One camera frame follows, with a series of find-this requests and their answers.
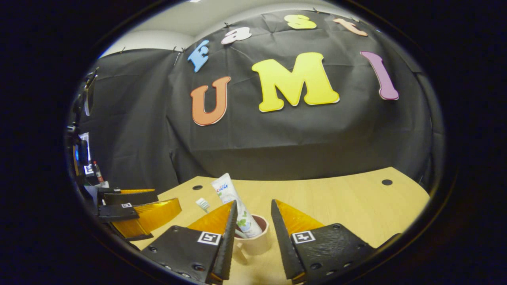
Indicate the pale green toothbrush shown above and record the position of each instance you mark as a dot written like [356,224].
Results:
[202,204]

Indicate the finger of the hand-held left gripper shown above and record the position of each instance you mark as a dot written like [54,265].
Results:
[134,197]
[154,215]

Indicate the beige cup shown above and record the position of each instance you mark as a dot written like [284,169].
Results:
[257,245]

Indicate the wooden desktop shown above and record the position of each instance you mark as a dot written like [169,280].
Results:
[348,206]

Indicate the computer monitor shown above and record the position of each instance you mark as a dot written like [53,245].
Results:
[84,137]

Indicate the red bottle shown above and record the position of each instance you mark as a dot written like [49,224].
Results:
[98,172]

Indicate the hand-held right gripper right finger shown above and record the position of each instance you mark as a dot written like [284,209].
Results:
[283,245]

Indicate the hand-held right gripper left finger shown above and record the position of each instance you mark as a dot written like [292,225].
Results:
[227,245]

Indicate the white toothpaste tube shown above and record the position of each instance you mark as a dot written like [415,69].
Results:
[227,190]

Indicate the black backdrop cloth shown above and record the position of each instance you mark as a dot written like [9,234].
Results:
[297,134]

